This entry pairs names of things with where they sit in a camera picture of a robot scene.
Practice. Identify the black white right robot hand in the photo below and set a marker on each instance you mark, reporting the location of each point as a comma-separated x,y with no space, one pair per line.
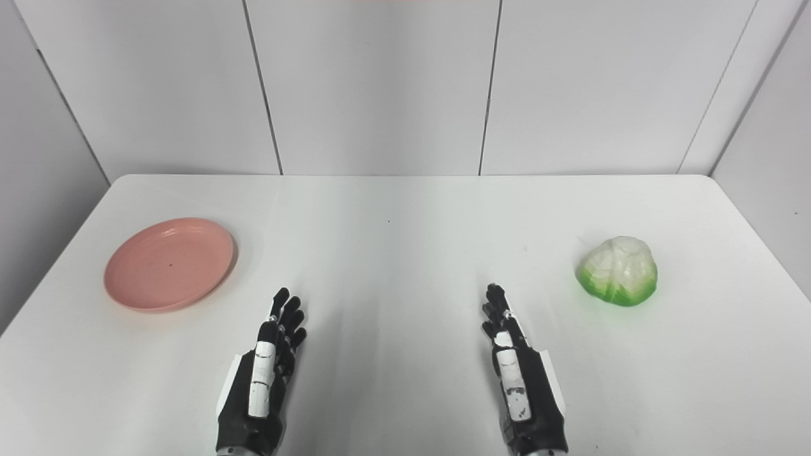
538,405

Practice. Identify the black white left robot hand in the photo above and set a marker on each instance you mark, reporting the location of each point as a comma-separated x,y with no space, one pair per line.
244,396

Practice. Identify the pink round plate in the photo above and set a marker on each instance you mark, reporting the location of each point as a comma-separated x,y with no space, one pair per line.
168,265

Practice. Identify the green white toy cabbage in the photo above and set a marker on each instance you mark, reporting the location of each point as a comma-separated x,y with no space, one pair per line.
618,272

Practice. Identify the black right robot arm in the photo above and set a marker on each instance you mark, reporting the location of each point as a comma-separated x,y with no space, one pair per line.
545,453

